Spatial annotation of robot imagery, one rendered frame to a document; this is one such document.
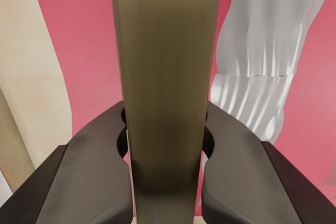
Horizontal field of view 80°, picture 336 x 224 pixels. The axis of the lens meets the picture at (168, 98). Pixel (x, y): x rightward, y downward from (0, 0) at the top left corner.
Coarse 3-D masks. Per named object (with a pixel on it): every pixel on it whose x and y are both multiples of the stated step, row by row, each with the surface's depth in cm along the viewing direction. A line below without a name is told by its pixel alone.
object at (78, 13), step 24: (48, 0) 14; (72, 0) 14; (96, 0) 14; (48, 24) 15; (72, 24) 15; (96, 24) 15; (216, 24) 16; (312, 24) 16; (72, 48) 16; (96, 48) 16; (312, 48) 17; (72, 72) 17; (96, 72) 17; (216, 72) 17; (312, 72) 18
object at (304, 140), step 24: (72, 96) 18; (96, 96) 18; (120, 96) 18; (288, 96) 19; (312, 96) 19; (72, 120) 19; (288, 120) 20; (312, 120) 20; (288, 144) 22; (312, 144) 22; (312, 168) 24
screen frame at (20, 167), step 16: (0, 96) 17; (0, 112) 17; (0, 128) 17; (16, 128) 19; (0, 144) 17; (16, 144) 19; (0, 160) 17; (16, 160) 19; (0, 176) 17; (16, 176) 19; (0, 192) 18
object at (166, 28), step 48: (144, 0) 5; (192, 0) 5; (144, 48) 6; (192, 48) 6; (144, 96) 6; (192, 96) 7; (144, 144) 7; (192, 144) 8; (144, 192) 9; (192, 192) 9
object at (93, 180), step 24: (96, 120) 10; (120, 120) 10; (72, 144) 8; (96, 144) 8; (120, 144) 9; (72, 168) 7; (96, 168) 7; (120, 168) 7; (48, 192) 6; (72, 192) 6; (96, 192) 6; (120, 192) 7; (48, 216) 6; (72, 216) 6; (96, 216) 6; (120, 216) 7
